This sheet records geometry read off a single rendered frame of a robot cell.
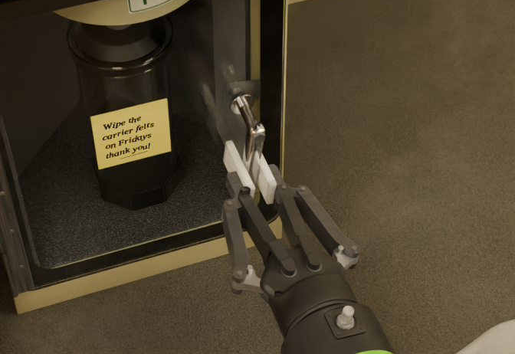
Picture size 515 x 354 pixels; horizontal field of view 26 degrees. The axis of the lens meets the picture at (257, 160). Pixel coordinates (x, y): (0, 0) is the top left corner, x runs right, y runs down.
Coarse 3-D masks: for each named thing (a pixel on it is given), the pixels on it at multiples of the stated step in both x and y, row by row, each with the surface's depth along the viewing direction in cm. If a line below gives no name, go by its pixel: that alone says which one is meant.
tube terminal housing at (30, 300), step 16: (272, 224) 131; (224, 240) 130; (160, 256) 128; (176, 256) 129; (192, 256) 130; (208, 256) 131; (112, 272) 127; (128, 272) 128; (144, 272) 129; (160, 272) 130; (48, 288) 125; (64, 288) 126; (80, 288) 127; (96, 288) 128; (16, 304) 125; (32, 304) 126; (48, 304) 127
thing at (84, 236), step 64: (0, 0) 94; (64, 0) 95; (128, 0) 98; (192, 0) 100; (256, 0) 103; (0, 64) 98; (64, 64) 101; (128, 64) 103; (192, 64) 106; (256, 64) 109; (0, 128) 103; (64, 128) 106; (192, 128) 112; (64, 192) 113; (128, 192) 116; (192, 192) 120; (256, 192) 123; (64, 256) 120; (128, 256) 124
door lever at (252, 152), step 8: (240, 96) 111; (248, 96) 111; (232, 104) 111; (240, 104) 111; (248, 104) 111; (240, 112) 111; (248, 112) 110; (248, 120) 110; (256, 120) 110; (248, 128) 109; (256, 128) 109; (248, 136) 109; (256, 136) 108; (264, 136) 109; (248, 144) 110; (256, 144) 110; (248, 152) 111; (256, 152) 111; (248, 160) 111; (256, 160) 111; (248, 168) 112; (256, 168) 112; (256, 176) 113; (256, 184) 115
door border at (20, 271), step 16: (0, 160) 106; (0, 176) 108; (0, 192) 109; (0, 208) 111; (0, 224) 113; (16, 224) 113; (0, 240) 114; (16, 240) 115; (16, 256) 117; (16, 272) 119; (32, 288) 122
